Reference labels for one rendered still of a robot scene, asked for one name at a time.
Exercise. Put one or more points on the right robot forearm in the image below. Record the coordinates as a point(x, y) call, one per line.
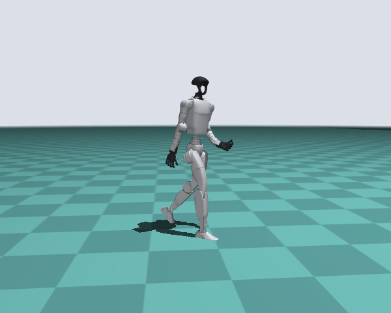
point(176, 139)

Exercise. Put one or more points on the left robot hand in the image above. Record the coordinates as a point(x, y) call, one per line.
point(225, 145)

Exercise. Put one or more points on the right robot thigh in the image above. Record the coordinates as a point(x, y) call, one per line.
point(198, 169)

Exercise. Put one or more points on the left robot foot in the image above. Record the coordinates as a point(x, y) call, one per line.
point(168, 216)

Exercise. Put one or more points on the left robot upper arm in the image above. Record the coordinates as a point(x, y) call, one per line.
point(211, 111)

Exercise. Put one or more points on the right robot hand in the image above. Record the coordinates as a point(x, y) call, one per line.
point(171, 158)

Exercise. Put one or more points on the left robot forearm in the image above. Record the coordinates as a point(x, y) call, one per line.
point(212, 138)

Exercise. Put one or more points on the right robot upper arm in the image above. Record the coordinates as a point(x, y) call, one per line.
point(186, 105)

